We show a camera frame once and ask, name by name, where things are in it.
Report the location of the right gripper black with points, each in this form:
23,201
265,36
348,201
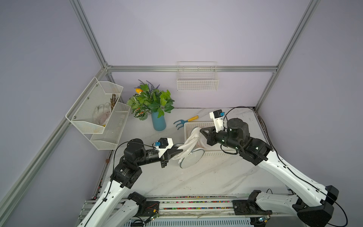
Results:
212,135

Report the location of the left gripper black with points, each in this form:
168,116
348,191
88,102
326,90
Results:
169,155

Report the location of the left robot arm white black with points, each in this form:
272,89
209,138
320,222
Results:
117,205

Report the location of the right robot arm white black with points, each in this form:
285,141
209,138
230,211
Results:
312,202

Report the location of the blue yellow garden fork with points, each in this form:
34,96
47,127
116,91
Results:
180,123

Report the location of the teal vase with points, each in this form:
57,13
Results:
159,123

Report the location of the artificial green plant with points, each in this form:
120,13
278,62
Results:
149,99

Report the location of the clear glove in shelf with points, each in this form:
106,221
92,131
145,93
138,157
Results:
101,114

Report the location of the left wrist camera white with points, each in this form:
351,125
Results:
162,145

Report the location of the white wire wall basket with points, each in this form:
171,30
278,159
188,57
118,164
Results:
197,81

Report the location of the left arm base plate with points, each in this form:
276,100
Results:
148,209

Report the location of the white mesh wall shelf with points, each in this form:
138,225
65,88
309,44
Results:
81,114

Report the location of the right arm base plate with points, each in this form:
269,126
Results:
248,207

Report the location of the aluminium frame rail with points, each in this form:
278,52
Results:
193,68

